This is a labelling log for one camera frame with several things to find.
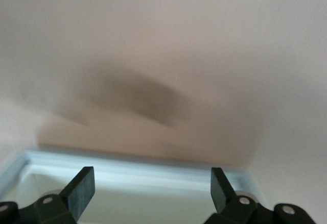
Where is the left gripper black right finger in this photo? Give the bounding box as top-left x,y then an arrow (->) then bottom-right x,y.
206,167 -> 276,224

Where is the white cabinet drawer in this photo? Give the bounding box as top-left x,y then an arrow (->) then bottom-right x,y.
0,149 -> 265,224

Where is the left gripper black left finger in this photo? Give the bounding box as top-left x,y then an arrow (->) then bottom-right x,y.
18,166 -> 96,224

